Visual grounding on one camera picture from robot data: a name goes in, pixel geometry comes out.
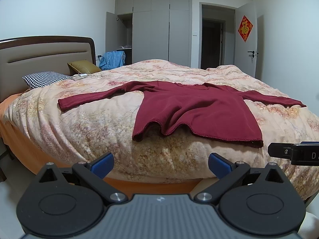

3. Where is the dark red long-sleeve shirt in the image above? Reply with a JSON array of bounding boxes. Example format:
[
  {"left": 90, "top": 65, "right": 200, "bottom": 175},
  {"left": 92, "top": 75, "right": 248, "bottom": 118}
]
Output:
[{"left": 58, "top": 81, "right": 304, "bottom": 148}]

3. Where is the blue clothing pile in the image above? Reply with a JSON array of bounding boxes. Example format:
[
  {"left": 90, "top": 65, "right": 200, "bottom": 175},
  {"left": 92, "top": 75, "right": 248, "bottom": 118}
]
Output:
[{"left": 99, "top": 51, "right": 125, "bottom": 71}]

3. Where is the floral peach quilt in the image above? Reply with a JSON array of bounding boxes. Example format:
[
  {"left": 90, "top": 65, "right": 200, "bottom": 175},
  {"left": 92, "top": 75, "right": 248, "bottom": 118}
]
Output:
[{"left": 3, "top": 59, "right": 319, "bottom": 201}]

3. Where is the orange bed sheet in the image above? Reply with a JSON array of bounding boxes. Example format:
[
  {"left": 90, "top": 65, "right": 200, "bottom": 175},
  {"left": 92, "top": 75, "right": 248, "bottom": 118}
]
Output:
[{"left": 1, "top": 93, "right": 201, "bottom": 197}]

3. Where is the black white houndstooth pillow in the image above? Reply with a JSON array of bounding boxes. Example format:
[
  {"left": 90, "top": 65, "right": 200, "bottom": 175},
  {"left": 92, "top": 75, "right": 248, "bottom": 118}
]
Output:
[{"left": 22, "top": 71, "right": 71, "bottom": 90}]

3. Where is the olive yellow pillow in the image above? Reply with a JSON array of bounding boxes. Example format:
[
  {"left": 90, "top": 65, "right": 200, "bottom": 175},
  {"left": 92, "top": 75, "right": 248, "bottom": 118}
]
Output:
[{"left": 68, "top": 60, "right": 102, "bottom": 74}]

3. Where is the white room door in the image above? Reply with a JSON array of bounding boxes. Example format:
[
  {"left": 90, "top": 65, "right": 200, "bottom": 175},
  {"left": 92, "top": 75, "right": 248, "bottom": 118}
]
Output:
[{"left": 234, "top": 2, "right": 257, "bottom": 77}]

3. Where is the beige padded wooden headboard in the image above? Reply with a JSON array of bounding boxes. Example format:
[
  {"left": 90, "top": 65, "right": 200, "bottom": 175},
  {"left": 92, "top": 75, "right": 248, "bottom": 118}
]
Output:
[{"left": 1, "top": 36, "right": 96, "bottom": 101}]

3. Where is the red fu door decoration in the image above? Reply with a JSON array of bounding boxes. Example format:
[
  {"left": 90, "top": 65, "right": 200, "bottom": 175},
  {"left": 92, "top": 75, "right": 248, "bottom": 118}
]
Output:
[{"left": 238, "top": 15, "right": 253, "bottom": 42}]

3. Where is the open grey wardrobe door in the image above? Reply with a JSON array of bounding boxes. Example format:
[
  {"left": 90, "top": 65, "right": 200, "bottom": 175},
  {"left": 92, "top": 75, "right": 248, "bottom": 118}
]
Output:
[{"left": 105, "top": 12, "right": 117, "bottom": 52}]

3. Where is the grey built-in wardrobe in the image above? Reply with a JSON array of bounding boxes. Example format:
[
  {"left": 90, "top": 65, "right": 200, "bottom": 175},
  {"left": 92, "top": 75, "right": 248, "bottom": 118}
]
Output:
[{"left": 113, "top": 0, "right": 191, "bottom": 66}]

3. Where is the white charger with cable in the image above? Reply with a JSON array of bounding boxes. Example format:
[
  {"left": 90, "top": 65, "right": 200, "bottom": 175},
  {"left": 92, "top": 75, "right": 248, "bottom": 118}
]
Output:
[{"left": 71, "top": 68, "right": 92, "bottom": 80}]

